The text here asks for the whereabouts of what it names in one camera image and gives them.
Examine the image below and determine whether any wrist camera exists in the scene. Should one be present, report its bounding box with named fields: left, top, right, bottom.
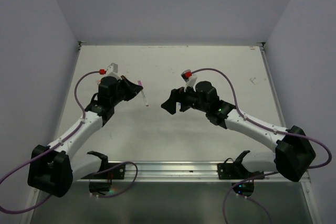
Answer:
left=181, top=69, right=197, bottom=92
left=106, top=63, right=121, bottom=80

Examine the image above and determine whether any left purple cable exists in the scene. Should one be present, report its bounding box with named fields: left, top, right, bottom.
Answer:
left=0, top=69, right=106, bottom=213

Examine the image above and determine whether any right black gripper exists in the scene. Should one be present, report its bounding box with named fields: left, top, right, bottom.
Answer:
left=161, top=81, right=209, bottom=114

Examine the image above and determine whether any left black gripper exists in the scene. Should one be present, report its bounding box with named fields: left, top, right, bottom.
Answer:
left=110, top=75, right=142, bottom=106

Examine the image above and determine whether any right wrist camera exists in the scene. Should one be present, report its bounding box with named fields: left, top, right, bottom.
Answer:
left=181, top=69, right=197, bottom=92

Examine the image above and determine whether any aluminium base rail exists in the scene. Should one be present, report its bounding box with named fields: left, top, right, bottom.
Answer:
left=76, top=163, right=310, bottom=183

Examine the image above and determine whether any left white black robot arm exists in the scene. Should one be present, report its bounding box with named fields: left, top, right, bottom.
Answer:
left=27, top=76, right=143, bottom=198

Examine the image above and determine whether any white purple pen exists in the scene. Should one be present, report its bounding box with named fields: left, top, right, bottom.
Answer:
left=141, top=88, right=149, bottom=107

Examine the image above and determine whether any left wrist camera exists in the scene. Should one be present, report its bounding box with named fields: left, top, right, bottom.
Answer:
left=106, top=63, right=121, bottom=80

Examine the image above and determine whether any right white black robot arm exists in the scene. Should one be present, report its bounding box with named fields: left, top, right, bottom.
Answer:
left=161, top=81, right=316, bottom=182

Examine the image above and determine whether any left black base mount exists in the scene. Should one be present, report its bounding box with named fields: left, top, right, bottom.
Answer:
left=83, top=151, right=125, bottom=196

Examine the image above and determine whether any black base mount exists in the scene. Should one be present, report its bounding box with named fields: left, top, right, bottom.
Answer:
left=217, top=151, right=265, bottom=197
left=83, top=151, right=125, bottom=196

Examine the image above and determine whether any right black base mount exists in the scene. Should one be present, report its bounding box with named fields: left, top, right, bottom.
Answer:
left=217, top=151, right=265, bottom=197

